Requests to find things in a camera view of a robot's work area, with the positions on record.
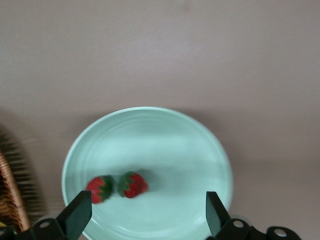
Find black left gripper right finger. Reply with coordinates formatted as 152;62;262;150
204;191;301;240

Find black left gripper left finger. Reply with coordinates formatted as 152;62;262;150
0;190;93;240

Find red strawberry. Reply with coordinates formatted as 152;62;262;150
117;171;150;199
86;174;115;205

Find pale green round plate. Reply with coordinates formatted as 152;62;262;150
61;106;234;240

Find brown wicker basket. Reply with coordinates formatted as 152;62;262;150
0;127;42;233

